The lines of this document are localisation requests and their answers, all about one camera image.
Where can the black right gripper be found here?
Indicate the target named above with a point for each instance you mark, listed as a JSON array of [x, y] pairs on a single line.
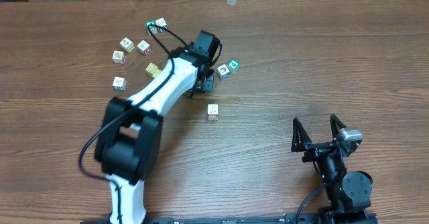
[[302, 142]]

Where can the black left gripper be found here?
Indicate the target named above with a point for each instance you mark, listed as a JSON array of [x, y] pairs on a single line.
[[209, 80]]

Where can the red edged wooden block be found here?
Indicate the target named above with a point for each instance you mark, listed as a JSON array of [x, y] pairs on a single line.
[[213, 112]]

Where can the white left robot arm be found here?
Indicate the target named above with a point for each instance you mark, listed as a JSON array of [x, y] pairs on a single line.
[[129, 141]]

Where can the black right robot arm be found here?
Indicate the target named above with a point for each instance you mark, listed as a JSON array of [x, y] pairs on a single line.
[[348, 192]]

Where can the blue edged picture block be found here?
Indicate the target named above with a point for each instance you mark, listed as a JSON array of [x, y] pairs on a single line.
[[223, 71]]

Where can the green number 4 block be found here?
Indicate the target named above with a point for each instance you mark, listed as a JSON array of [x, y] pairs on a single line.
[[233, 66]]

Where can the yellow letter O block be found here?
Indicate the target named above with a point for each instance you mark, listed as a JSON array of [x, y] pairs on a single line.
[[156, 73]]

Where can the yellow letter G block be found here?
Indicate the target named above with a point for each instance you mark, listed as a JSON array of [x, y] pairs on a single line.
[[151, 69]]

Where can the red letter U block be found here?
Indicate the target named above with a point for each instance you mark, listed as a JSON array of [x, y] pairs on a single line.
[[144, 47]]

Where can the green letter block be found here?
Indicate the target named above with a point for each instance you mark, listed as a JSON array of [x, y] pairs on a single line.
[[151, 27]]

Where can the teal number block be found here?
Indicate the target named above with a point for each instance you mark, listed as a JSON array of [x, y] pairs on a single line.
[[162, 25]]

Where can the teal edged picture block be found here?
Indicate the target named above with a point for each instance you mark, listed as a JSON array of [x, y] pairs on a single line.
[[119, 83]]

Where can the yellow edged picture block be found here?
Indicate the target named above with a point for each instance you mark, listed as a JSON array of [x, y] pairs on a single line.
[[127, 44]]

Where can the red edged picture block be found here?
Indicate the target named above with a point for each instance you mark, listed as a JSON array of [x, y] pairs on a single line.
[[119, 57]]

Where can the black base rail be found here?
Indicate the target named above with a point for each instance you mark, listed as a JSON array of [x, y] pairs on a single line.
[[286, 219]]

